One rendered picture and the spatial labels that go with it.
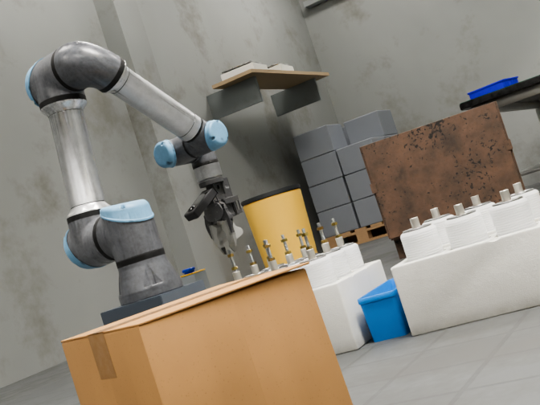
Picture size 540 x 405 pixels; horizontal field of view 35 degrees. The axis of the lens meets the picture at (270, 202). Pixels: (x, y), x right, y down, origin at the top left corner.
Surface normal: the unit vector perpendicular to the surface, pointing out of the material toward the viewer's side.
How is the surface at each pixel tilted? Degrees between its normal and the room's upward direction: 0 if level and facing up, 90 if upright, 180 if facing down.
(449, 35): 90
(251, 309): 89
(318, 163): 90
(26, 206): 90
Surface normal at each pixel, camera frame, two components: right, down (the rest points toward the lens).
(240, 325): 0.60, -0.24
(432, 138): -0.27, 0.05
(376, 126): -0.47, 0.12
